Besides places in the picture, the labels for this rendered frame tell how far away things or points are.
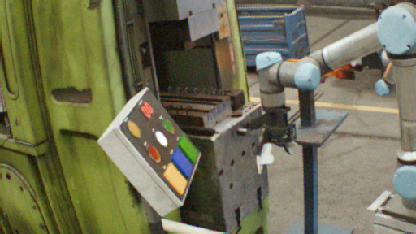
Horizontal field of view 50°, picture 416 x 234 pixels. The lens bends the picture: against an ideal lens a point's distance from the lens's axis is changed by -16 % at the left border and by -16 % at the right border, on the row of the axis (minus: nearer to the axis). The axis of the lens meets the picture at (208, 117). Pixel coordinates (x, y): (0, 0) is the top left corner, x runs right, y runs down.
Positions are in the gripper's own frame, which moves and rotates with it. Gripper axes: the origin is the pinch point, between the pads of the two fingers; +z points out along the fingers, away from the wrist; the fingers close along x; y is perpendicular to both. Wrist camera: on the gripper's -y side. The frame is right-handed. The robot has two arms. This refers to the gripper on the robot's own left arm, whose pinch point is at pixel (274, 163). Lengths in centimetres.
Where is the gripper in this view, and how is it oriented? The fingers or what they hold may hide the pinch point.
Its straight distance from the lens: 163.1
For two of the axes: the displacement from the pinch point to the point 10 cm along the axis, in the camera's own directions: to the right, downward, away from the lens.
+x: 7.3, -3.3, 6.0
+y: 6.7, 1.6, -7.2
